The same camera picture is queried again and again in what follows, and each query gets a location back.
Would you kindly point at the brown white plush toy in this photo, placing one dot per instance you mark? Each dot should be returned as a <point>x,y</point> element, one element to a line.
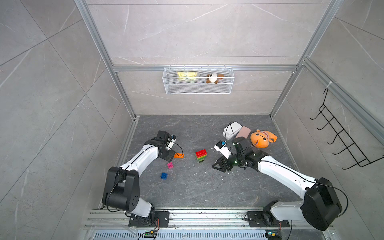
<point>214,78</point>

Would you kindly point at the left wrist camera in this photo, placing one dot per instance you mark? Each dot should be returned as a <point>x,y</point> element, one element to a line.
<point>171,142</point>

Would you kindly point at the orange lego brick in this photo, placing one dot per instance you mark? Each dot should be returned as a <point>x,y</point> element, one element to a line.
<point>179,156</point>

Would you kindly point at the orange plush toy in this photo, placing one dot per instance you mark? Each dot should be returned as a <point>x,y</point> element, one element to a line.
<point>262,139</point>

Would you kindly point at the pink rectangular box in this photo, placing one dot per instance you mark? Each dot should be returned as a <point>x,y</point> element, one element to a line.
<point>244,132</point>

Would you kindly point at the yellow packet in basket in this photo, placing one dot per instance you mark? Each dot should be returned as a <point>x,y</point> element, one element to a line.
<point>188,76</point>

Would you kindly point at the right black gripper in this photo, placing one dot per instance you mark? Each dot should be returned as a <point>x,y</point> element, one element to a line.
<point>221,161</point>

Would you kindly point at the magenta lego brick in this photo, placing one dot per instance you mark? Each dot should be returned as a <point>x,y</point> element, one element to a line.
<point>170,165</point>

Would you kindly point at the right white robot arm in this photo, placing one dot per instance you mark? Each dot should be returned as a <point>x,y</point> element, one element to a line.
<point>319,204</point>

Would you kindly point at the white wire basket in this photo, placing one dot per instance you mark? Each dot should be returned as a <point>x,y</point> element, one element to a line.
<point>175,87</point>

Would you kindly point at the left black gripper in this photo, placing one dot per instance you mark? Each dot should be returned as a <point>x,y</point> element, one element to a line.
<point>170,156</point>

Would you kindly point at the white rectangular box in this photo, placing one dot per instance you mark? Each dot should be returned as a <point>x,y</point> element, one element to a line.
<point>231,130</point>

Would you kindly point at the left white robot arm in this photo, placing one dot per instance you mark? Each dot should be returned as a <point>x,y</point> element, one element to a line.
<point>122,187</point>

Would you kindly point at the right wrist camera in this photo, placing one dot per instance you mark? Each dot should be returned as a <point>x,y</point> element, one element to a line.
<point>221,147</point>

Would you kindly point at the blue lego brick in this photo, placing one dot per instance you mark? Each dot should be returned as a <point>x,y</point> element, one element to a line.
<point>164,176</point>

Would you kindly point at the aluminium mounting rail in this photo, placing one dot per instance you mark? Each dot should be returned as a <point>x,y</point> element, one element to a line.
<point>189,218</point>

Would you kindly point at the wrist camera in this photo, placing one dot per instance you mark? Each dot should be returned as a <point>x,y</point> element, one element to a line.
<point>171,142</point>
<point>221,147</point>

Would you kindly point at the black wall hook rack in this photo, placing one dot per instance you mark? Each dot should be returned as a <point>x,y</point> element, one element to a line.
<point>349,145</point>

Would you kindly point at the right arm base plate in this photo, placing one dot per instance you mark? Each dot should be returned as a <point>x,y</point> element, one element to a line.
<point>259,219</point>

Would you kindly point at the red lego brick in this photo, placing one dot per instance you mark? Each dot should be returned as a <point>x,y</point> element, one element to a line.
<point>201,154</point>

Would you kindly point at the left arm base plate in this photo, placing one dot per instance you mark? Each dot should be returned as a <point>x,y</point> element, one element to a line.
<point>155,219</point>

